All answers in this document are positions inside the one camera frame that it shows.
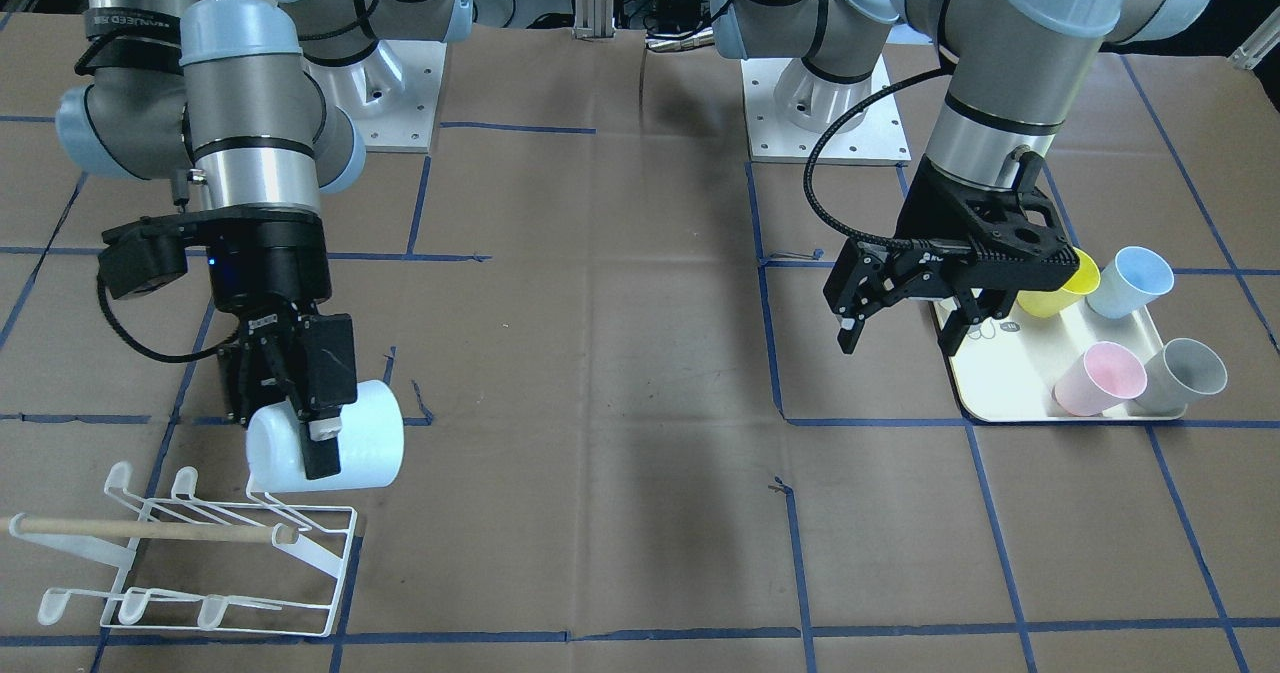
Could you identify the cream serving tray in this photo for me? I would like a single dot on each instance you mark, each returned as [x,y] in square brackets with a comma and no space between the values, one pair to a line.
[1005,369]

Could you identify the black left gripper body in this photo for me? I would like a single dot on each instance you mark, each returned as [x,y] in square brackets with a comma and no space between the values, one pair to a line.
[922,215]

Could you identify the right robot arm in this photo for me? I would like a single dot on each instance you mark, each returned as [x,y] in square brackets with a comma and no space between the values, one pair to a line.
[249,107]

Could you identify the yellow plastic cup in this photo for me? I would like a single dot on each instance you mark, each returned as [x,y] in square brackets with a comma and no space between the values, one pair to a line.
[1046,305]

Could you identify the white wire cup rack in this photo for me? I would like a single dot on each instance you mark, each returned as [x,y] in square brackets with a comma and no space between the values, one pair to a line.
[204,587]

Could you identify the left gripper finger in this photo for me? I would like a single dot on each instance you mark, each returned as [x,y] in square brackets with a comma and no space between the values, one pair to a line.
[972,309]
[869,277]

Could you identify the wooden rack dowel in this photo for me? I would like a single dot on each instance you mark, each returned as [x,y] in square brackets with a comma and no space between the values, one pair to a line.
[237,533]

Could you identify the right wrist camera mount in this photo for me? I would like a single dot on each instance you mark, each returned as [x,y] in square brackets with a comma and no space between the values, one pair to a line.
[145,255]

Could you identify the pink plastic cup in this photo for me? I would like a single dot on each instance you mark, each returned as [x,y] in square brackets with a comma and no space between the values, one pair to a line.
[1105,375]

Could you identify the grey plastic cup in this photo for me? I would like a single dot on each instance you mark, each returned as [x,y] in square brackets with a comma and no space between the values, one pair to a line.
[1184,371]

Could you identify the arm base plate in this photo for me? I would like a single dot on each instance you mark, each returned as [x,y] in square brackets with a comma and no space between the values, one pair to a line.
[390,103]
[787,109]

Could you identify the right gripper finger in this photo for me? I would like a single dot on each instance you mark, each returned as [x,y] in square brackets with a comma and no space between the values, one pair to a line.
[311,362]

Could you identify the light blue plastic cup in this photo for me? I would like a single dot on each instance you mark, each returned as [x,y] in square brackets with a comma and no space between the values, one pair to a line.
[369,445]

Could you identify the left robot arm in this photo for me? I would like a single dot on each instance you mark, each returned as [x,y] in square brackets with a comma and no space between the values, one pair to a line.
[1015,67]

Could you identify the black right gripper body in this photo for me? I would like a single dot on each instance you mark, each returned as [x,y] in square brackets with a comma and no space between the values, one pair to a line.
[272,268]

